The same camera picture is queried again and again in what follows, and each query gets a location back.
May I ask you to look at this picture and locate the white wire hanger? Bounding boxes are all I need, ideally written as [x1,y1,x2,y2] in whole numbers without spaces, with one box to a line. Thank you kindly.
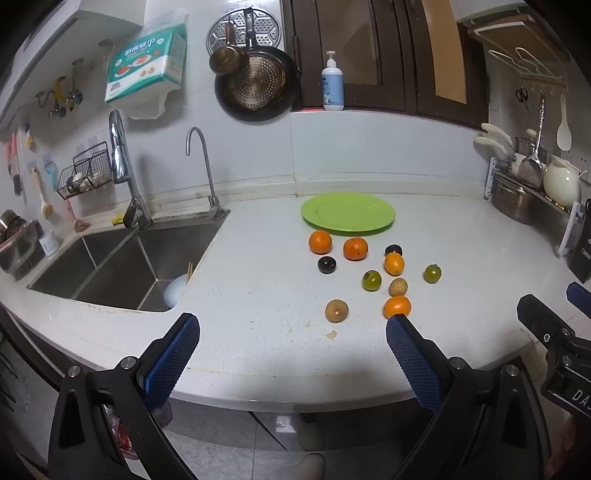
[488,46,566,88]

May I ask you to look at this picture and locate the dark wooden window frame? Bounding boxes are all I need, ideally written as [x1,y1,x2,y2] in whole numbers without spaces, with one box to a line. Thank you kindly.
[281,0,490,127]

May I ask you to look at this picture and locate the packed paper towels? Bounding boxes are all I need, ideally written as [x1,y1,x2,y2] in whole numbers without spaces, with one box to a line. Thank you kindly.
[104,13,188,121]

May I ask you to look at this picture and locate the orange tangerine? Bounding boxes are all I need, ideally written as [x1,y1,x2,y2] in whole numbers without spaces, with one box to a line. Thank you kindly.
[309,230,333,255]
[343,237,369,262]

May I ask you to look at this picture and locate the white cup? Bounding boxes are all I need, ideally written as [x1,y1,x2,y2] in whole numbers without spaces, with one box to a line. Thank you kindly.
[38,232,61,257]

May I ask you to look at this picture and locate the copper colander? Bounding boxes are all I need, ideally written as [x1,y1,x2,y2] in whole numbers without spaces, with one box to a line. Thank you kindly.
[221,54,288,110]

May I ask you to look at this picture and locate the steel utensil rack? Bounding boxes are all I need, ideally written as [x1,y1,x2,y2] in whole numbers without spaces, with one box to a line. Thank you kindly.
[482,157,585,258]

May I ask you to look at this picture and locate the steel cooking pot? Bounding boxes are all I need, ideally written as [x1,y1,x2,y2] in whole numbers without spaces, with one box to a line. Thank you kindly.
[490,178,546,225]

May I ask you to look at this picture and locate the white blue pump bottle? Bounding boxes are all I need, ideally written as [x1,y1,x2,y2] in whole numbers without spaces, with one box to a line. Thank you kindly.
[321,51,345,112]

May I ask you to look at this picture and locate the thin gooseneck faucet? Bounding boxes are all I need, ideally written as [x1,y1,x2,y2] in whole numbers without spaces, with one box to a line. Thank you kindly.
[186,127,230,221]

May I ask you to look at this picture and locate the black frying pan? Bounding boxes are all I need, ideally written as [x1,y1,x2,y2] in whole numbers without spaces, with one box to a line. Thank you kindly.
[215,8,301,123]

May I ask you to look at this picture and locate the small copper pot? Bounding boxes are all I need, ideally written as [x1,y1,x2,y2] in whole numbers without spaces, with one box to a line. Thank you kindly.
[209,21,247,76]

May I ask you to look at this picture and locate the black wire basket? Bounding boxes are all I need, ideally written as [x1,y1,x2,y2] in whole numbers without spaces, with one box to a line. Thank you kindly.
[57,141,115,200]

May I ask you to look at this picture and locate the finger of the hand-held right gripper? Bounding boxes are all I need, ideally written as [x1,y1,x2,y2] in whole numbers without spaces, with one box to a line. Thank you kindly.
[566,282,591,319]
[516,294,580,352]

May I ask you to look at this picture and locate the light blue bowl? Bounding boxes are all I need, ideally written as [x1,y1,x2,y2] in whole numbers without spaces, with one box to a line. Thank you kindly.
[163,274,190,311]

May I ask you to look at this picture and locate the wooden cutting board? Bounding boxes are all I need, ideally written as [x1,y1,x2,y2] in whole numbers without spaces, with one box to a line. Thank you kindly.
[466,14,571,63]

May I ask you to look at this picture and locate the red plastic bag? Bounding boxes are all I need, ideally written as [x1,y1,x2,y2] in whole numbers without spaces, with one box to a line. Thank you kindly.
[104,401,139,460]

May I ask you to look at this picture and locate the round steel steamer plate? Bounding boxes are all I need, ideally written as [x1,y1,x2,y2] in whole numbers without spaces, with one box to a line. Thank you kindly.
[206,8,281,56]

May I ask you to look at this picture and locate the white ceramic pitcher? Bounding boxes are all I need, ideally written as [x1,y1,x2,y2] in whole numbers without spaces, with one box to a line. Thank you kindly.
[543,155,588,208]

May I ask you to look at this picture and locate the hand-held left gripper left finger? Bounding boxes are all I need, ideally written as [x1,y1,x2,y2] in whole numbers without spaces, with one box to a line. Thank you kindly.
[47,313,201,480]

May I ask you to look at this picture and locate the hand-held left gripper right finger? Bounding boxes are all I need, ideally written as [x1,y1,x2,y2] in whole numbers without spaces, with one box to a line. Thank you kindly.
[385,314,552,480]

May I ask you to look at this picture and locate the stainless steel sink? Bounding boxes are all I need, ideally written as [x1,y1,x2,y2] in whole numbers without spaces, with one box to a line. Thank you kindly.
[27,217,229,313]

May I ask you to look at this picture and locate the tall chrome faucet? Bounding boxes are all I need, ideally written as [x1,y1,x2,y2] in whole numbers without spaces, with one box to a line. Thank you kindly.
[109,110,153,230]

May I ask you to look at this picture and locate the white-handled knife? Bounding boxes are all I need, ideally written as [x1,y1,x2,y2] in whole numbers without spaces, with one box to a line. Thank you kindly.
[475,135,513,160]
[480,122,514,151]

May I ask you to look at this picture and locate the wooden scrub brush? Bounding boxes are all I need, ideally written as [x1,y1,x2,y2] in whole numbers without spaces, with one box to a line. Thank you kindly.
[28,167,55,217]

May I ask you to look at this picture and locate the white rice paddle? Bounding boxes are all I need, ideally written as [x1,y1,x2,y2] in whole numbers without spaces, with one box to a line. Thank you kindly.
[556,92,573,151]

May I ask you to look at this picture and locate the green plate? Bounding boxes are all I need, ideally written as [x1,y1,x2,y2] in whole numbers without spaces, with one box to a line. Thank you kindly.
[300,193,396,236]

